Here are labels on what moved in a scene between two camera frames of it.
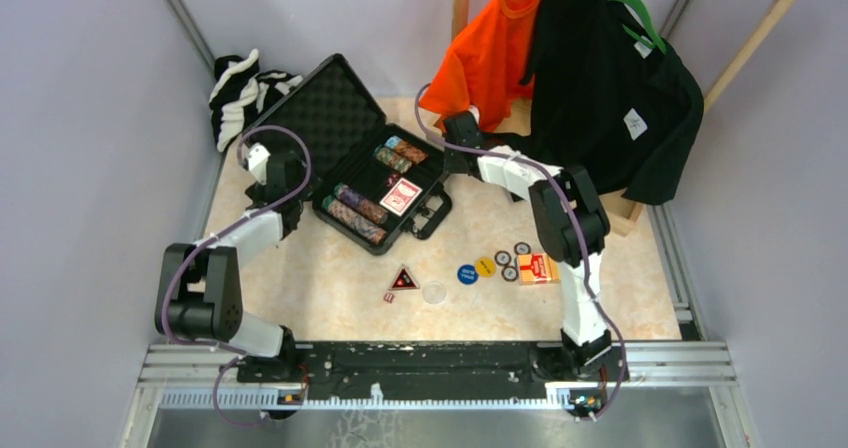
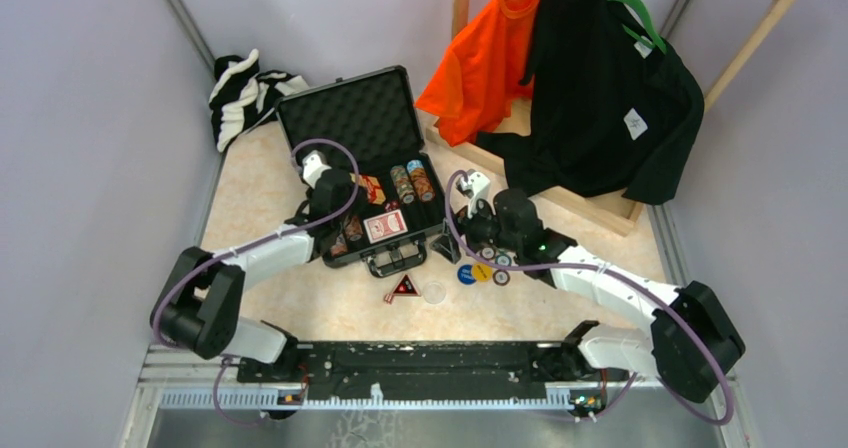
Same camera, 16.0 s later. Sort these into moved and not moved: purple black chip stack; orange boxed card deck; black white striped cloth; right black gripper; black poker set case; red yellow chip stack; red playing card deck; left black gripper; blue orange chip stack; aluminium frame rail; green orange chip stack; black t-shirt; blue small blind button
Moved: right black gripper; red playing card deck; black poker set case; purple black chip stack; left black gripper; orange boxed card deck; green orange chip stack; blue orange chip stack; red yellow chip stack
Not moved: blue small blind button; black white striped cloth; black t-shirt; aluminium frame rail
